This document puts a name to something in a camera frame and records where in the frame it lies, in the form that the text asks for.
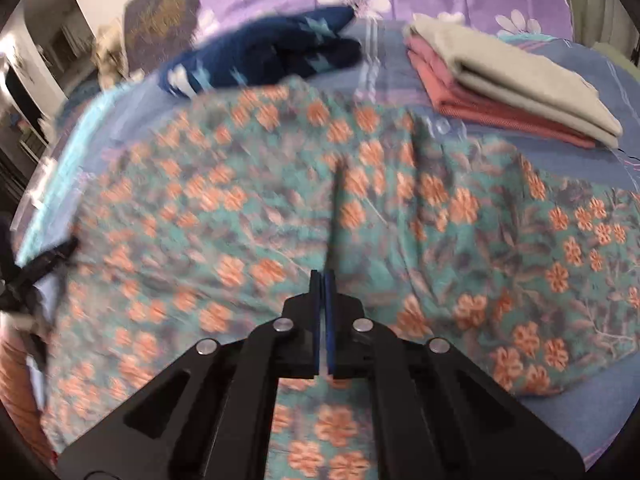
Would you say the blue bedsheet with pink stripes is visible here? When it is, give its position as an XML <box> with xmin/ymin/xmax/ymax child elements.
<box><xmin>20</xmin><ymin>20</ymin><xmax>640</xmax><ymax>466</ymax></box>

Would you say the beige crumpled cloth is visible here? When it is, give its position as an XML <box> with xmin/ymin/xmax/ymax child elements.
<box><xmin>94</xmin><ymin>22</ymin><xmax>128</xmax><ymax>88</ymax></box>

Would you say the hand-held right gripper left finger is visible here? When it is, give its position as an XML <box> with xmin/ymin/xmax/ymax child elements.
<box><xmin>57</xmin><ymin>270</ymin><xmax>322</xmax><ymax>480</ymax></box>

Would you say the turquoise cloth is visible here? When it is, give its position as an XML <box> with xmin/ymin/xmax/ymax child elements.
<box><xmin>20</xmin><ymin>85</ymin><xmax>133</xmax><ymax>261</ymax></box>

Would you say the folded pink cloth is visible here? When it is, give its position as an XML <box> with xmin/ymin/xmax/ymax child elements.
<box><xmin>405</xmin><ymin>35</ymin><xmax>598</xmax><ymax>150</ymax></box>

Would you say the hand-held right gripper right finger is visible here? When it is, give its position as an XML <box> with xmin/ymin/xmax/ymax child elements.
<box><xmin>324</xmin><ymin>270</ymin><xmax>586</xmax><ymax>480</ymax></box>

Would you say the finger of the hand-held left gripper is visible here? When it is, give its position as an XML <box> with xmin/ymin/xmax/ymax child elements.
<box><xmin>0</xmin><ymin>237</ymin><xmax>79</xmax><ymax>321</ymax></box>

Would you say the navy star print garment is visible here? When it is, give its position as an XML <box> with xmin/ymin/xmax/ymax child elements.
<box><xmin>159</xmin><ymin>5</ymin><xmax>363</xmax><ymax>98</ymax></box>

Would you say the folded beige cloth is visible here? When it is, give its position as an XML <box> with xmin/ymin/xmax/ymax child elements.
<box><xmin>404</xmin><ymin>12</ymin><xmax>623</xmax><ymax>150</ymax></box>

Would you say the dark pillow with gold print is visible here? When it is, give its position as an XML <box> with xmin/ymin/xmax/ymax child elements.
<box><xmin>122</xmin><ymin>0</ymin><xmax>202</xmax><ymax>75</ymax></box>

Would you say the teal orange floral garment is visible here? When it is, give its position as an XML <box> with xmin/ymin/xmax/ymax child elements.
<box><xmin>15</xmin><ymin>77</ymin><xmax>640</xmax><ymax>480</ymax></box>

